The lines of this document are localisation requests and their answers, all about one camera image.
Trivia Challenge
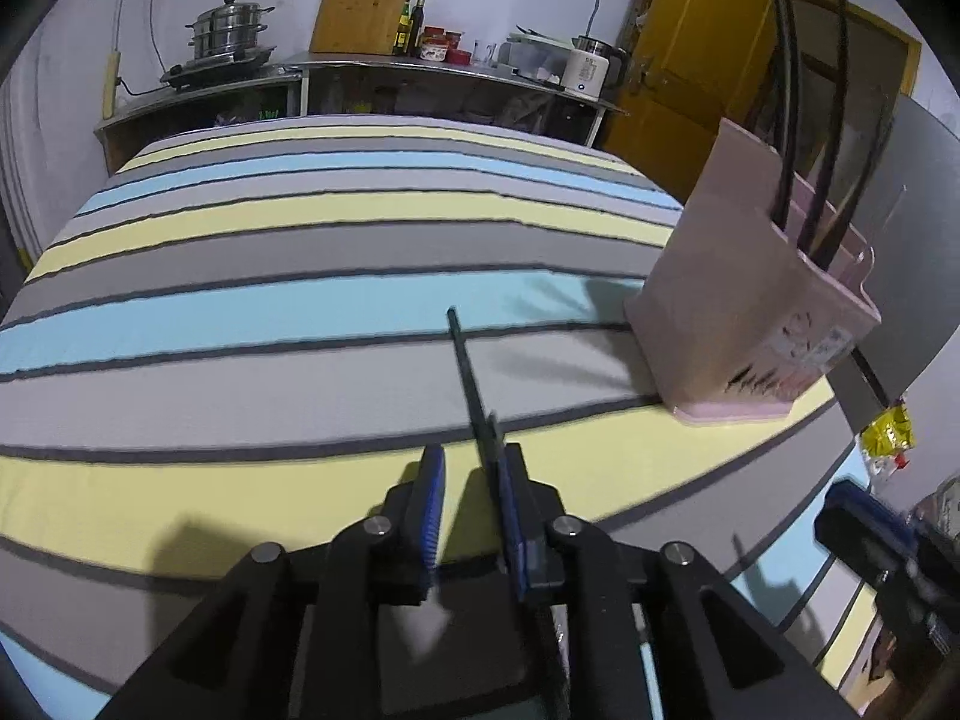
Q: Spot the black power cord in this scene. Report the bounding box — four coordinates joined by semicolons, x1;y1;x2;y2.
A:
120;0;170;97

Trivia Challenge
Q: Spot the yellow wooden door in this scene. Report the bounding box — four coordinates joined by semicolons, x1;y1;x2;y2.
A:
600;0;922;203

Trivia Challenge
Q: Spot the cream power strip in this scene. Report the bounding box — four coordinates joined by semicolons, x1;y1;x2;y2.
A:
101;51;121;121

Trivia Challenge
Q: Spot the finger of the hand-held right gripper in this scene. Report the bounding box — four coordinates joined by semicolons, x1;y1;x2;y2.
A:
814;478;922;580

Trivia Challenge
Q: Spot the wooden cutting board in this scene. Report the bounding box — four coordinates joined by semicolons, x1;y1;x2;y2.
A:
310;0;417;55

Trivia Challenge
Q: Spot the yellow snack packet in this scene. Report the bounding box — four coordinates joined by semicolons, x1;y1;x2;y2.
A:
861;401;917;473

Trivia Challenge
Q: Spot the pink plastic utensil holder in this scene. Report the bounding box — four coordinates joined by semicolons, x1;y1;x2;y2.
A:
622;116;882;425

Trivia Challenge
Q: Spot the black induction cooker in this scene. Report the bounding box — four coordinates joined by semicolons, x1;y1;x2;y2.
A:
160;45;278;92

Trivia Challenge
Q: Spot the metal kitchen counter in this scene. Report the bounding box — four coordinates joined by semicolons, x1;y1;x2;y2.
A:
94;52;631;173

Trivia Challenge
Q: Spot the white plastic storage box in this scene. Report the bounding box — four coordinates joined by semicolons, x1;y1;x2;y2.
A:
499;31;575;80

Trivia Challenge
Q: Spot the stainless steel steamer pot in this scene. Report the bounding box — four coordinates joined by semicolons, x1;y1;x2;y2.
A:
186;0;275;61

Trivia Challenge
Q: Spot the striped tablecloth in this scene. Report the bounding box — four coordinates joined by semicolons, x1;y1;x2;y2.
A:
0;114;878;720

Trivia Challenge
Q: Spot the black chopstick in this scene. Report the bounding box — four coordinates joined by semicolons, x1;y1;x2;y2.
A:
771;0;797;230
801;0;853;241
814;90;895;271
447;306;571;720

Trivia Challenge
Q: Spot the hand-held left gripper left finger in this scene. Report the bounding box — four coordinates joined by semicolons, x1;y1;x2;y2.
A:
97;444;451;720

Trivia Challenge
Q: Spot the white electric kettle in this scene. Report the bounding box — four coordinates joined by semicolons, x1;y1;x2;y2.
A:
561;35;629;100

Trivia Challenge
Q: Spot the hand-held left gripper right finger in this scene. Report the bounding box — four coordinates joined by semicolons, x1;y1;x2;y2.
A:
499;442;860;720

